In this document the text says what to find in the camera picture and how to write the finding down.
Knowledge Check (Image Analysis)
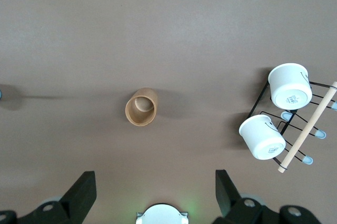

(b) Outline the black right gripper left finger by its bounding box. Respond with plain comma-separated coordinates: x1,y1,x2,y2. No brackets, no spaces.
0,171,97,224

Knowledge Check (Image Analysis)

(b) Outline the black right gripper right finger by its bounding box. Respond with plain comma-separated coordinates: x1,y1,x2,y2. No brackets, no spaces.
212,169,325,224

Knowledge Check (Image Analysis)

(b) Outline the white cup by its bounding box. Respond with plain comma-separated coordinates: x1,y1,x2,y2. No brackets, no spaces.
267,63,313,110
239,114,287,161

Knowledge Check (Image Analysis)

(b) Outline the brown wooden cylinder holder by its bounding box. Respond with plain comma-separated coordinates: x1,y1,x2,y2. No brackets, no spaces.
124,87,158,127

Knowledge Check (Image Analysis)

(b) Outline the brown table mat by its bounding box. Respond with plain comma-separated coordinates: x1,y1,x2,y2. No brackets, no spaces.
0,0,337,224

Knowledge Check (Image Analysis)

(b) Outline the black wire rack wooden handle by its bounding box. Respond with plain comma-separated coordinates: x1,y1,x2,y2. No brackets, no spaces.
247,75,337,174

